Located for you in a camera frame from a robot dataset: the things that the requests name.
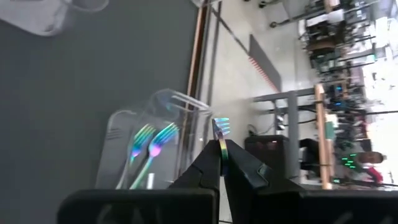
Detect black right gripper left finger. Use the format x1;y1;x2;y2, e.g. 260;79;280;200
57;139;223;224

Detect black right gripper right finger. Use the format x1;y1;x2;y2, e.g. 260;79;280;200
223;139;398;224

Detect computer with green lights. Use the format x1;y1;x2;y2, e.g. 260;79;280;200
340;152;358;170

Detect clear plastic bin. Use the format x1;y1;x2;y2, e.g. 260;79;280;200
0;0;110;37
95;88;214;190

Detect black computer tower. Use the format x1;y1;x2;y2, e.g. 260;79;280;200
244;134;290;179

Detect person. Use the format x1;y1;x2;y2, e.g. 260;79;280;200
357;151;387;185

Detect grey desk wooden top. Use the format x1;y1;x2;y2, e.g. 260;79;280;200
252;83;335;190

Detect black table mat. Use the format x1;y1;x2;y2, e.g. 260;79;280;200
0;0;200;224

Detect black mat red striped edge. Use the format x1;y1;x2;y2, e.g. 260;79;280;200
248;33;283;93

